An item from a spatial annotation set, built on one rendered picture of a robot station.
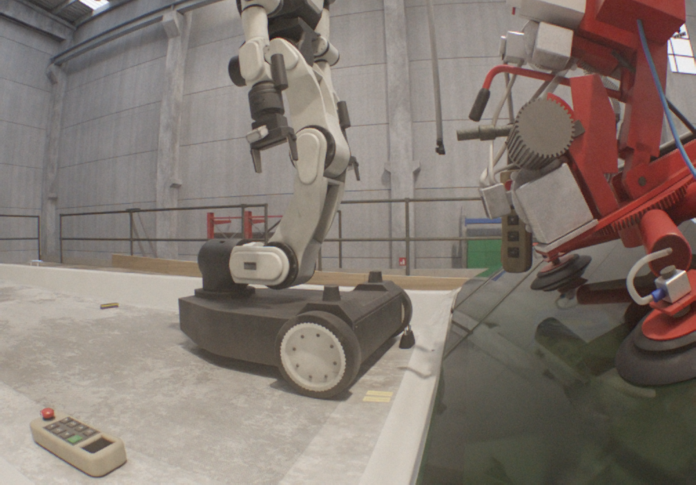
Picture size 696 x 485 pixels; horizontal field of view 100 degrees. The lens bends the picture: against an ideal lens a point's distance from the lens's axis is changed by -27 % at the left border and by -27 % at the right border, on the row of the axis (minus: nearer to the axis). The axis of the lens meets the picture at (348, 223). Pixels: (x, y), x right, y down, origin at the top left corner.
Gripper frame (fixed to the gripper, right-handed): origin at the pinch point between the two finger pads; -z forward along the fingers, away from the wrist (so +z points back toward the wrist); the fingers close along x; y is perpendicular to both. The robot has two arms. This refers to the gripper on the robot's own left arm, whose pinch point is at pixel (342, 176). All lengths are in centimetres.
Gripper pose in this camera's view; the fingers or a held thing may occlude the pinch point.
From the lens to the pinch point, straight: 138.2
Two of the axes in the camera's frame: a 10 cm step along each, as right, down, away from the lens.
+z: -2.0, -9.8, 0.9
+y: 3.7, 0.1, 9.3
